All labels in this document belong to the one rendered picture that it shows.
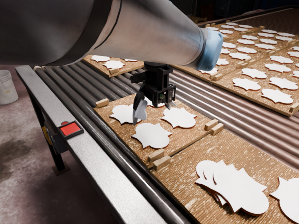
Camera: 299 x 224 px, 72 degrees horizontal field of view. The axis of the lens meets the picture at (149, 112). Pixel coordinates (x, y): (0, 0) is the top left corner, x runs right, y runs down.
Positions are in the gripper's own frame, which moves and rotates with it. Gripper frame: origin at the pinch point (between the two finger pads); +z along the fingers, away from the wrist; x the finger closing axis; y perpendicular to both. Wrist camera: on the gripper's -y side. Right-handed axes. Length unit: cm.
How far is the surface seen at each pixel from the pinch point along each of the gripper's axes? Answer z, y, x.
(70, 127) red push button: 9.7, -23.7, -22.0
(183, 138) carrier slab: 8.9, 7.9, 8.9
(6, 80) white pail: 72, -247, -38
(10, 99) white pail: 97, -247, -42
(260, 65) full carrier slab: 9, -13, 97
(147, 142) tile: 8.0, 2.9, -3.6
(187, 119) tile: 7.9, 1.4, 17.3
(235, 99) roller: 11, 1, 51
